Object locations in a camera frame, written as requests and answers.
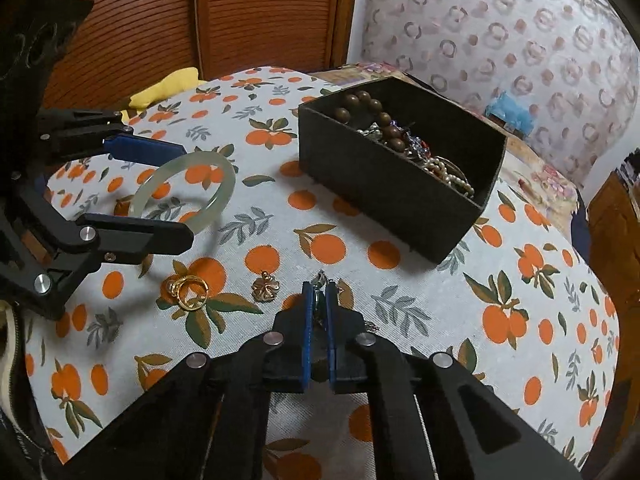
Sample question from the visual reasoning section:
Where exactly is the blue plastic bag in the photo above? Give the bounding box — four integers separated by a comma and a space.
484, 92, 539, 134

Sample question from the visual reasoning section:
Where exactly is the large gold ring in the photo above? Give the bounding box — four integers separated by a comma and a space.
177, 276, 210, 311

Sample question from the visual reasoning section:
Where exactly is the rose gold flower pendant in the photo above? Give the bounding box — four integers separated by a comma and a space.
251, 270, 279, 303

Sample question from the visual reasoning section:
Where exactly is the pearl bracelet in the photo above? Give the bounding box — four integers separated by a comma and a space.
424, 156, 477, 199

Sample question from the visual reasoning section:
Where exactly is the dark blue bed sheet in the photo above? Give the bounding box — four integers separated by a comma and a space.
570, 194, 594, 257

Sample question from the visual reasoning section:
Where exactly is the wooden side cabinet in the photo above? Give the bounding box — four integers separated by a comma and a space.
586, 170, 640, 322

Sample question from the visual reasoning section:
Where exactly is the purple crystal hair ornament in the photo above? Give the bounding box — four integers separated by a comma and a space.
385, 119, 433, 162

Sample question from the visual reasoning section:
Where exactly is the ring pattern sheer curtain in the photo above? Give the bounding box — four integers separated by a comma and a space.
359, 0, 640, 188

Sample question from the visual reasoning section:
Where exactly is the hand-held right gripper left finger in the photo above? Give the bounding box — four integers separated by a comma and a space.
65, 281, 316, 480

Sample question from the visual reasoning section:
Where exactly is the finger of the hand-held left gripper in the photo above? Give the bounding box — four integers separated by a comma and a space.
10, 172, 195, 322
37, 109, 187, 166

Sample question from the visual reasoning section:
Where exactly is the wooden louvred wardrobe door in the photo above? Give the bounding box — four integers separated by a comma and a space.
30, 0, 202, 112
195, 0, 362, 80

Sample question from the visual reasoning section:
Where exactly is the orange fruit print tablecloth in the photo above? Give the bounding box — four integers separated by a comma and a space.
22, 66, 622, 472

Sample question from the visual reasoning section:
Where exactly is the pale green jade bangle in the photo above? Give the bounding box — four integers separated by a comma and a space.
128, 153, 237, 227

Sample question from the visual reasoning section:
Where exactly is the brown wooden bead bracelet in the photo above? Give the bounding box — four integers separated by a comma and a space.
333, 90, 409, 154

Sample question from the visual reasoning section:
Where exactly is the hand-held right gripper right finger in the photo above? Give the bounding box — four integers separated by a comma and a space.
325, 280, 583, 480

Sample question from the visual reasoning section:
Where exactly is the yellow plush toy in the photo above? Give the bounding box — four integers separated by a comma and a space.
127, 66, 204, 111

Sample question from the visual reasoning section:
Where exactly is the silver pendant necklace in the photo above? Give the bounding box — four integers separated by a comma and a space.
310, 269, 381, 334

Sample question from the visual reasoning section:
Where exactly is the black box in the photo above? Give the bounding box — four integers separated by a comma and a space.
298, 76, 508, 265

